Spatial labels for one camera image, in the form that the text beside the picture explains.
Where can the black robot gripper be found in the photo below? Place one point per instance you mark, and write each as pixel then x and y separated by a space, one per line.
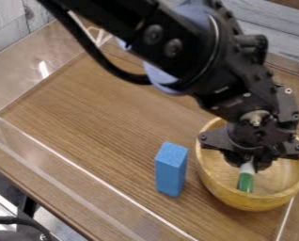
pixel 265 141

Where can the black metal bracket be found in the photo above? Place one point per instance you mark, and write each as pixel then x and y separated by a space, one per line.
pixel 33 230

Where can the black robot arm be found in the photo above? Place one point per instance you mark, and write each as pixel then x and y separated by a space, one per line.
pixel 198 55

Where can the brown wooden bowl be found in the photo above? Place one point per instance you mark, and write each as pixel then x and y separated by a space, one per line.
pixel 275 184

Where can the green and white marker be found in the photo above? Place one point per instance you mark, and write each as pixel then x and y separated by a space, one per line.
pixel 245 177

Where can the blue rectangular block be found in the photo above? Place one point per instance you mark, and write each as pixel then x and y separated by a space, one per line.
pixel 169 168

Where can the clear acrylic tray wall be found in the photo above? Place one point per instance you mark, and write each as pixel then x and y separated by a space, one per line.
pixel 78 138

